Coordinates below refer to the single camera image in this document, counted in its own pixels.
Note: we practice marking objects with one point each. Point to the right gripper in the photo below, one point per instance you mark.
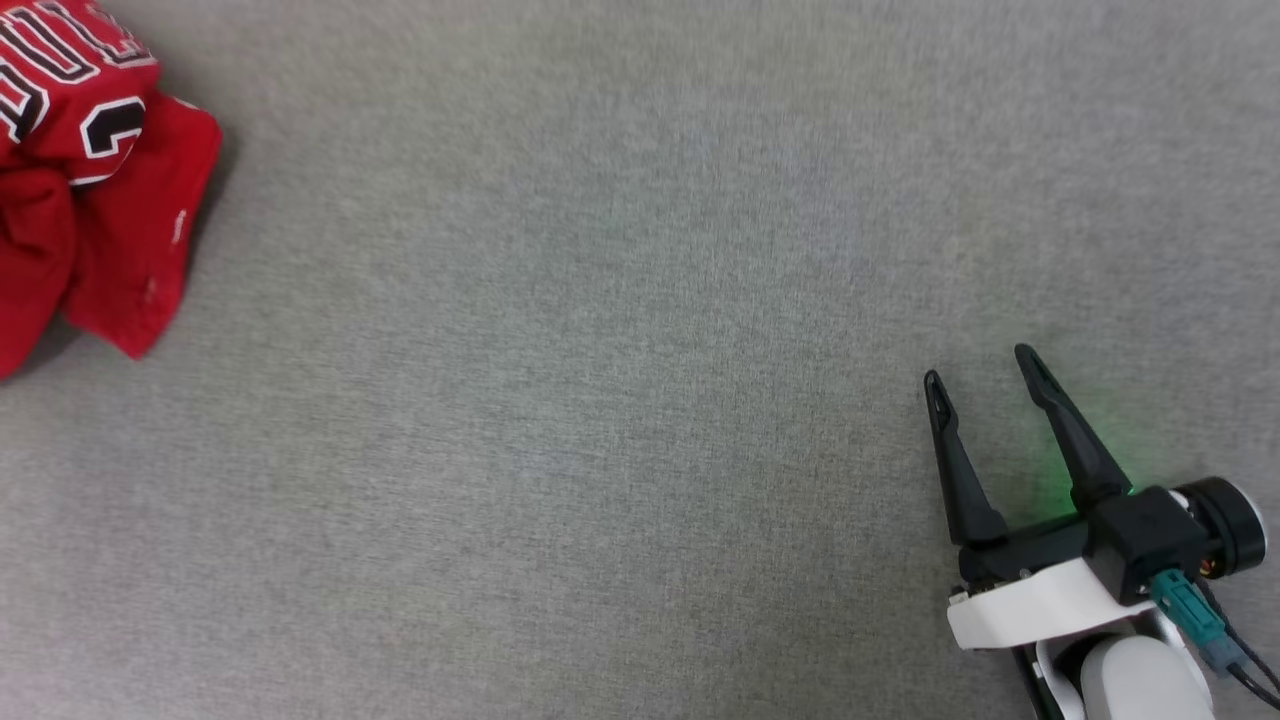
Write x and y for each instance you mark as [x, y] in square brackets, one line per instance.
[1040, 605]

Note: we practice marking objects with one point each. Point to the red basketball jersey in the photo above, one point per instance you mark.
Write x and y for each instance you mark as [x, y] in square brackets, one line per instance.
[130, 250]

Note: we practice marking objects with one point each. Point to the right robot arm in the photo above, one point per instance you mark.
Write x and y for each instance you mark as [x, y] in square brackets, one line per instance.
[1130, 680]

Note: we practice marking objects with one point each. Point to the grey fabric sofa cushion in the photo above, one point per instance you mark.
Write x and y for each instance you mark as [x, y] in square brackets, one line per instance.
[600, 350]

